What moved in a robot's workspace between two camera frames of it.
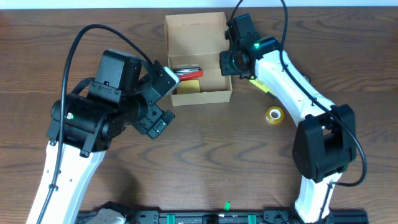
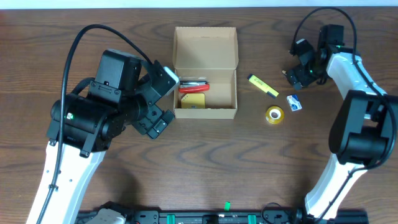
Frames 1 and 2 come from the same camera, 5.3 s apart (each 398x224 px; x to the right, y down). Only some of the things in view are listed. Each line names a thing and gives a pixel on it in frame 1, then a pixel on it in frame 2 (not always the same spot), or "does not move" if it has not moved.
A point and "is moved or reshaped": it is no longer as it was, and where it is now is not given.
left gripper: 152,119 does not move
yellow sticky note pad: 188,86 → 193,101
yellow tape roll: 274,115 does not move
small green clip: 227,206 does not move
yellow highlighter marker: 263,86 does not move
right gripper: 226,64 → 301,74
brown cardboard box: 196,40 is moved or reshaped
